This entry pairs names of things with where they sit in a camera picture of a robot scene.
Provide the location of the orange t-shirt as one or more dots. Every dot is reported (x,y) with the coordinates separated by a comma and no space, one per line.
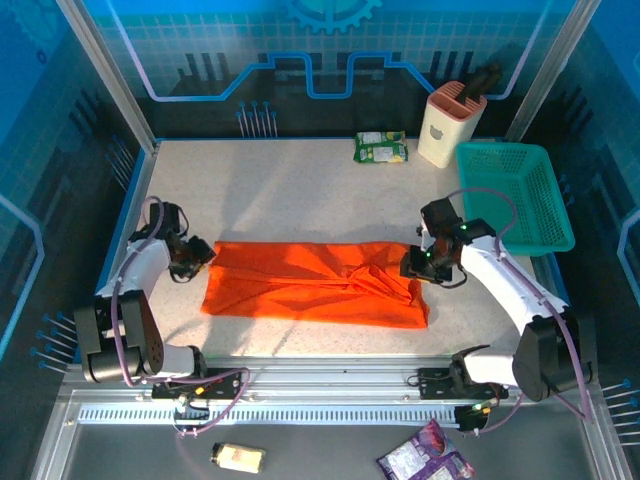
(300,290)

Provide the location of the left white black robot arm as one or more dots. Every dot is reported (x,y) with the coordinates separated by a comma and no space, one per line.
(140,265)

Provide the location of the teal plastic basket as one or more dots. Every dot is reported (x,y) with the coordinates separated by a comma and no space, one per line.
(515,200)

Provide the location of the green snack packet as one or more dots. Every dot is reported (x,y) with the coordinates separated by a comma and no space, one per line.
(380,146)

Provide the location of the white pink-topped knife block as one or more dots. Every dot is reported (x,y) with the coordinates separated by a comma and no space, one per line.
(445,135)

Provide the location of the purple snack packet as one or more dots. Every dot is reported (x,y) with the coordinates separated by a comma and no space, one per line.
(425,455)

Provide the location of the small pale yellow bottle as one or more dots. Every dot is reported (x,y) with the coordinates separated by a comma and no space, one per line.
(240,457)

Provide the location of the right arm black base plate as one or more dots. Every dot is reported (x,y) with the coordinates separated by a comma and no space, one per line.
(432,382)

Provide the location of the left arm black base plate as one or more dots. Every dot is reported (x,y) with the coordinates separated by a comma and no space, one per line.
(227,382)

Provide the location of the aluminium frame rail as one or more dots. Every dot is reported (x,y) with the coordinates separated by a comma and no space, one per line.
(325,377)

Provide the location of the small black wiring bracket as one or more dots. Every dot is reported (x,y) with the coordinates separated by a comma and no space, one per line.
(192,412)
(470,417)

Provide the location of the aluminium frame post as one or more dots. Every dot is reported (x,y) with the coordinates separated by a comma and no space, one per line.
(550,70)
(107,75)

